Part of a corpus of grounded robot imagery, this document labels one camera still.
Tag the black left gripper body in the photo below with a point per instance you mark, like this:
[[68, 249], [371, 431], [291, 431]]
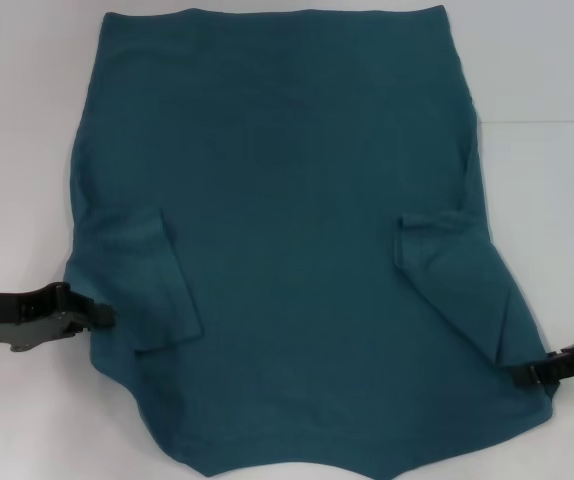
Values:
[[17, 315]]

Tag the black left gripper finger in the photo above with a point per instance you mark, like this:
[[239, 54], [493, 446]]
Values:
[[98, 315], [79, 327]]

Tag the blue short-sleeved shirt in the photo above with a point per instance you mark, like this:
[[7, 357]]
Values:
[[287, 200]]

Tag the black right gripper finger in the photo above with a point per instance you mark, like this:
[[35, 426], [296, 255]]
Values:
[[537, 372]]

